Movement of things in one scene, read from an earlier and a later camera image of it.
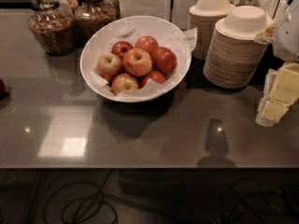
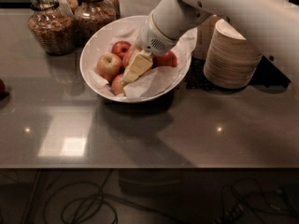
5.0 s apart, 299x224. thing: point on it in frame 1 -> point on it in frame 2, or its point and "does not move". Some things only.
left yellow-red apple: [108, 66] does not move
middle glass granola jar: [93, 13] does not move
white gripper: [288, 37] -> [154, 38]
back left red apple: [120, 49] does not move
